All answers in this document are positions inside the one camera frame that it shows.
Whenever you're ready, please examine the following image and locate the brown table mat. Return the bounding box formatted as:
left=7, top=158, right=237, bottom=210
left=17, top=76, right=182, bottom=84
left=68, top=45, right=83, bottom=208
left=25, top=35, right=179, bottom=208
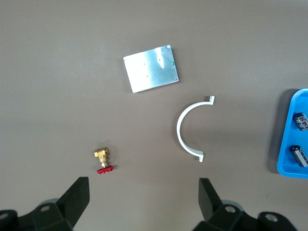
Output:
left=0, top=0, right=308, bottom=231

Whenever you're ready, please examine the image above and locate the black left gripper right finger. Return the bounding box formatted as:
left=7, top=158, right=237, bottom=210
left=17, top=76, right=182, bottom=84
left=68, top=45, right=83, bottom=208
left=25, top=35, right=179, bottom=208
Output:
left=192, top=178, right=295, bottom=231

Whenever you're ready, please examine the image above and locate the brass valve with red handle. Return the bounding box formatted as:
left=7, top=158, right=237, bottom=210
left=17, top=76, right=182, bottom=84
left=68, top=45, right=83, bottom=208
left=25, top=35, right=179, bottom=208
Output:
left=93, top=148, right=116, bottom=176

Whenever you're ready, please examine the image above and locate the silver metal plate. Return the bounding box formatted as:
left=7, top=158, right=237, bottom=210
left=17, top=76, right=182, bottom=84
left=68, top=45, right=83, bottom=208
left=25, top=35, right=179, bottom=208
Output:
left=122, top=44, right=180, bottom=94

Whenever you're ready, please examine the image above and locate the white curved plastic bracket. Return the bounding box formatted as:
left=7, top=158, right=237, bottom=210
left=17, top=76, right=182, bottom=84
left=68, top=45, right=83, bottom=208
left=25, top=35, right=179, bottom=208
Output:
left=176, top=95, right=216, bottom=163

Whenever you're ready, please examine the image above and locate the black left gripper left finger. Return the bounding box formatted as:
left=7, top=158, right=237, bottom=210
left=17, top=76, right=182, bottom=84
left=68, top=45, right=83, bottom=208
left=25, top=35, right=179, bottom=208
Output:
left=0, top=177, right=90, bottom=231

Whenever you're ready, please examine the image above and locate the blue plastic tray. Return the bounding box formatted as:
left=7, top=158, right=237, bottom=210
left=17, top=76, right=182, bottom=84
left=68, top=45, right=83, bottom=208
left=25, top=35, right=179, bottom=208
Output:
left=276, top=88, right=308, bottom=179

